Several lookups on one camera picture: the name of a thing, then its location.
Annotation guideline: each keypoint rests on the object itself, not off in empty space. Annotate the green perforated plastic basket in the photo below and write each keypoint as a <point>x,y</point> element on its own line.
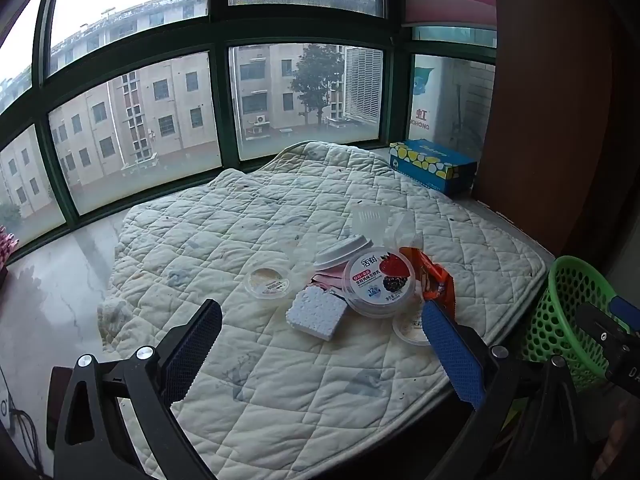
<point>565,300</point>

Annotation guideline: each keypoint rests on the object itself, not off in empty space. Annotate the beige building outside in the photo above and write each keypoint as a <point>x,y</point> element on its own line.
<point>150,100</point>

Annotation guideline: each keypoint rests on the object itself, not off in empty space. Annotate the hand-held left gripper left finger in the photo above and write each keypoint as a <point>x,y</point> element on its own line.
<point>195,350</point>

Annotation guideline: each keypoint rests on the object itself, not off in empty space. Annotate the clear ribbed plastic tray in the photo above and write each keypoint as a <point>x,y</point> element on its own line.
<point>370,222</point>

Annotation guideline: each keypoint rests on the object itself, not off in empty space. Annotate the clear lid yellow label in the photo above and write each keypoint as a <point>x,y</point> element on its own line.
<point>407,331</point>

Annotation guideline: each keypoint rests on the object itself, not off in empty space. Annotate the brown wooden cabinet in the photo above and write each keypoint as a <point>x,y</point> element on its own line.
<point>545,110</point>

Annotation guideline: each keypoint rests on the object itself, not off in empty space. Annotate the orange snack wrapper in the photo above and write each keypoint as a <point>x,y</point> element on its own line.
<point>432,280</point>

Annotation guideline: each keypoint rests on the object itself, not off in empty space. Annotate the green window frame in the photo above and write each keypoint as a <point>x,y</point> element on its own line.
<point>217,45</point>

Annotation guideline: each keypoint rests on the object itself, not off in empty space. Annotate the green tree outside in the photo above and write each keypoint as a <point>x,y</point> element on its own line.
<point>315,80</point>

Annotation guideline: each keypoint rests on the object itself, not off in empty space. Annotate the small clear round lid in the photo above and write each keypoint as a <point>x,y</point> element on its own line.
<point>267,280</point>

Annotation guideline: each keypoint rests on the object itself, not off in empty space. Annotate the blue spotted tissue box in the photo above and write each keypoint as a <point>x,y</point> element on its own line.
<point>430,160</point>

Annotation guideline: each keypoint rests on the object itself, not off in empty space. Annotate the berry label round container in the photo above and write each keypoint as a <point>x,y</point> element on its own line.
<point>375,285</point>

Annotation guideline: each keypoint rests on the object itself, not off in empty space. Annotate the white device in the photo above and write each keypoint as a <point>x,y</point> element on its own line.
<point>4,405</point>

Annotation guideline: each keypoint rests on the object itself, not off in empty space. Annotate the white coffee cup lid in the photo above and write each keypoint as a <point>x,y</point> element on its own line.
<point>340,252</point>

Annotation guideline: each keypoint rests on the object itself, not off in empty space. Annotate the white quilted mat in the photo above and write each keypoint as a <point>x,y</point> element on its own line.
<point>280,395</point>

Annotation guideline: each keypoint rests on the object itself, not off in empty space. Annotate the white printed carton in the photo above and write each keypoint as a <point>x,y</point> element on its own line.
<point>425,92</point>

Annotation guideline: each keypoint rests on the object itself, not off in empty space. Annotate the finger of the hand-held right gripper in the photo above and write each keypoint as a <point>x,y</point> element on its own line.
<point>600,327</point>
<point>626,307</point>

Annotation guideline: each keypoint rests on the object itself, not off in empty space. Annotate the pink wrapper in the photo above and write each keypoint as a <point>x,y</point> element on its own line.
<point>327,280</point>

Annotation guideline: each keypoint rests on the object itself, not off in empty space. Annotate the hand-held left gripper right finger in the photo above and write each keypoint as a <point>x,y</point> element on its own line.
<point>452,350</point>

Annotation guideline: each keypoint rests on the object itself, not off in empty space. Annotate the clear plastic film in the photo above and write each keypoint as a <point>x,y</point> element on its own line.
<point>300,250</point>

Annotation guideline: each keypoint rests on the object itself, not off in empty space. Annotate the pink patterned packet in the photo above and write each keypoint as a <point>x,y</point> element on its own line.
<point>6,247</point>

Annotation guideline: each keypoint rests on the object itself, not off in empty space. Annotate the white foam block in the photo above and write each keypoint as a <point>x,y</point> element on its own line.
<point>315,315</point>

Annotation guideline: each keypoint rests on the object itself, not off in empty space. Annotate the white louvered vent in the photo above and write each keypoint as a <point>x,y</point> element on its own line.
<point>362,85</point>

